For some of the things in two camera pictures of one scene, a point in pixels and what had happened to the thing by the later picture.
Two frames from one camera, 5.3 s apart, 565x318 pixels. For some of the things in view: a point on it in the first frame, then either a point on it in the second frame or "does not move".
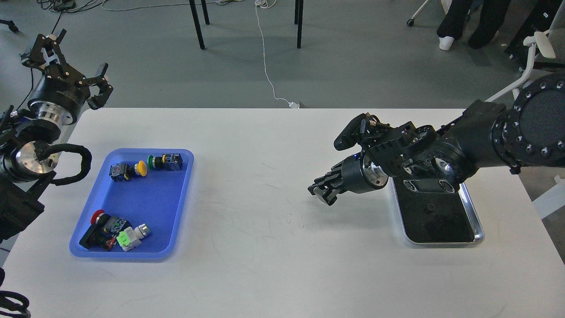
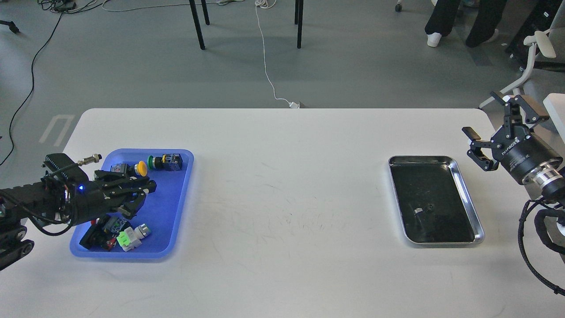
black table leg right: [298, 18] does not move
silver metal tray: [438, 217] does not move
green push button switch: [169, 162] does not move
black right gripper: [358, 174] → [519, 150]
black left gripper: [58, 95] → [92, 200]
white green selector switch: [129, 239] does not move
